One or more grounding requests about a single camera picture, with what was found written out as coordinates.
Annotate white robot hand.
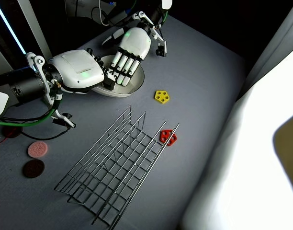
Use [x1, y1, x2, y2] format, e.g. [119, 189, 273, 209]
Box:
[101, 26, 152, 86]
[48, 47, 120, 93]

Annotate white plate two leaf prints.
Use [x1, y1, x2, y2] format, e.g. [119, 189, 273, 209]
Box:
[90, 54, 146, 98]

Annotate white robot body shell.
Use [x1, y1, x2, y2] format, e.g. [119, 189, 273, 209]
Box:
[64, 0, 106, 24]

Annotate yellow pentagon block with holes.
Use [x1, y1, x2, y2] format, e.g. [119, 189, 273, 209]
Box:
[154, 90, 171, 105]

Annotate glowing white light strip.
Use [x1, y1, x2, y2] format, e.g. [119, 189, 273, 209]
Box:
[0, 0, 30, 60]

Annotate grey table cloth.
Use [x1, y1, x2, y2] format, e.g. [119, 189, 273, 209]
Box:
[0, 14, 248, 230]

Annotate pink round cookie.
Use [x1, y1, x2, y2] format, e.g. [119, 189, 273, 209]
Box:
[27, 140, 48, 159]

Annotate dark brown round cookie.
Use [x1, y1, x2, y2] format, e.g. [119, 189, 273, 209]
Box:
[22, 159, 45, 179]
[2, 124, 23, 139]

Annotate red pentagon block with holes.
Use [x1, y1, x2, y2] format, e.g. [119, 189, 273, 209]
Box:
[159, 129, 178, 146]

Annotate white backdrop sheet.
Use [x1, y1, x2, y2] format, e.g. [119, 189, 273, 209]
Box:
[177, 0, 293, 230]

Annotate olive brown panel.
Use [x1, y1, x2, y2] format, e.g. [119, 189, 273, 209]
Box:
[272, 112, 293, 192]

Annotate white frame post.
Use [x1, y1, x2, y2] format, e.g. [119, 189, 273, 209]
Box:
[17, 0, 53, 59]

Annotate silver wire dish rack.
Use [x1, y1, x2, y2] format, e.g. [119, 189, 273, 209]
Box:
[55, 104, 181, 230]

